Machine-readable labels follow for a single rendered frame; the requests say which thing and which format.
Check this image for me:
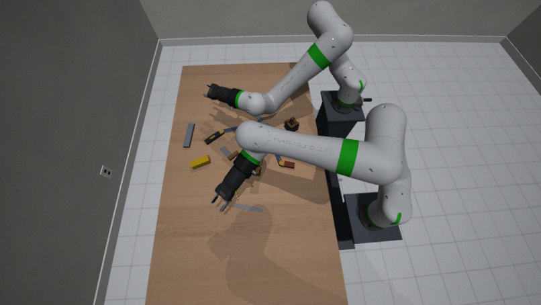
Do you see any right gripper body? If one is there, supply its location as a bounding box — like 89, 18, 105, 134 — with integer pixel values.
207, 83, 243, 110

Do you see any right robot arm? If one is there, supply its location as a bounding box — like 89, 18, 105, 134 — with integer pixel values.
235, 1, 372, 116

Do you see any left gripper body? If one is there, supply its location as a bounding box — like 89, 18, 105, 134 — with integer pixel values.
215, 153, 258, 201

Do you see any yellow rectangular block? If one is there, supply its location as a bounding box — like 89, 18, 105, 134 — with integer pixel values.
190, 155, 211, 169

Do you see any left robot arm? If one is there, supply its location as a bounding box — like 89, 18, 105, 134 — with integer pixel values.
235, 103, 413, 231

